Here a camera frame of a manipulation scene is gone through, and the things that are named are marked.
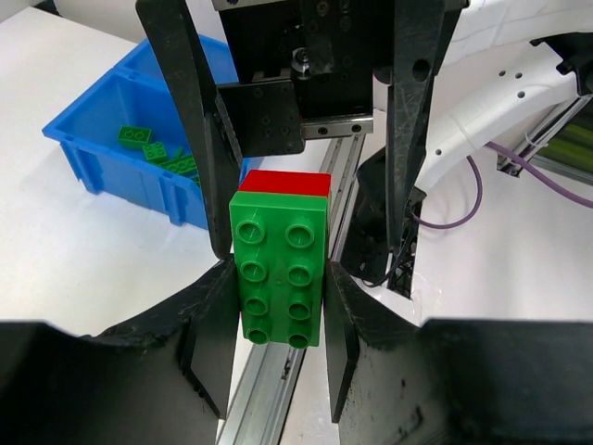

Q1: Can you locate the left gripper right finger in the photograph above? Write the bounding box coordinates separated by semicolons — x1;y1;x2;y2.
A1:
323;262;592;444

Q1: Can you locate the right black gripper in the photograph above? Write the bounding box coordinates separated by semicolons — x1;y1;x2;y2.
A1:
135;1;463;258

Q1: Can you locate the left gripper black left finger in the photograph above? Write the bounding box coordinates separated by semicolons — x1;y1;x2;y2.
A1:
1;258;239;444

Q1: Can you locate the small green lego tile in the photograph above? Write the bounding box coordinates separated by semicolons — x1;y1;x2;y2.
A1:
172;146;183;159

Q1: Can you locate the green red layered lego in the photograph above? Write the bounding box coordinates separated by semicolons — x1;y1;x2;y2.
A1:
229;170;332;349

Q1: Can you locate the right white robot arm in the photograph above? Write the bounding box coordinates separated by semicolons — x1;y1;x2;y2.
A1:
135;1;592;257

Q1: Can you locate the green lego in bin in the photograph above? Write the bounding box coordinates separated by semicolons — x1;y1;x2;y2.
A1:
160;155;197;175
142;142;169;164

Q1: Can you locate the blue plastic divided bin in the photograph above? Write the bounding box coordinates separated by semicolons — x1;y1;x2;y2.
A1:
41;34;260;231

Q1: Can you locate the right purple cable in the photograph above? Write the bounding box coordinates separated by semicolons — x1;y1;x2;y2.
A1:
416;141;593;230

